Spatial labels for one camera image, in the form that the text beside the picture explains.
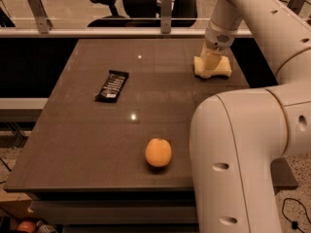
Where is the metal glass bracket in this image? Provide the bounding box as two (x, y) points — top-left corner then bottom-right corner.
(27, 0), (53, 34)
(288, 0), (306, 15)
(160, 0), (171, 34)

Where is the small orange ball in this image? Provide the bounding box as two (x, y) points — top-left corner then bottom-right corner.
(17, 220), (37, 233)

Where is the yellow sponge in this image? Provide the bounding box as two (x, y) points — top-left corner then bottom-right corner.
(194, 55), (231, 78)

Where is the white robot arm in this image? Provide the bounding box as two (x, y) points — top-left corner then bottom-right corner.
(190, 0), (311, 233)

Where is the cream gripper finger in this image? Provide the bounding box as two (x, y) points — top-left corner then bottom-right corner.
(200, 52), (222, 79)
(200, 43), (209, 59)

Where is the left metal glass bracket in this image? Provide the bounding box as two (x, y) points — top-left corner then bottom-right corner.
(27, 0), (53, 34)

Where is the orange fruit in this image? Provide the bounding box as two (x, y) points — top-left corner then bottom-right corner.
(145, 138), (172, 168)

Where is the middle metal glass bracket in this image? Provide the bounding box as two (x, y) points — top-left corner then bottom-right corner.
(160, 0), (171, 34)

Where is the right metal glass bracket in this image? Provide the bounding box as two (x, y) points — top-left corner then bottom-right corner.
(288, 0), (306, 15)

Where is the black rxbar chocolate bar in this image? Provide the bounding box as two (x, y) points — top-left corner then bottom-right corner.
(94, 70), (129, 103)

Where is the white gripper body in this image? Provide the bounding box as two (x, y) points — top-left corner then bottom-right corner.
(205, 20), (238, 50)

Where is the black floor cable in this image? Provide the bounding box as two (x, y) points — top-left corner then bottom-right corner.
(281, 197), (311, 233)

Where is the black office chair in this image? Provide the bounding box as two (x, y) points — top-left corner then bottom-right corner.
(88, 0), (197, 27)

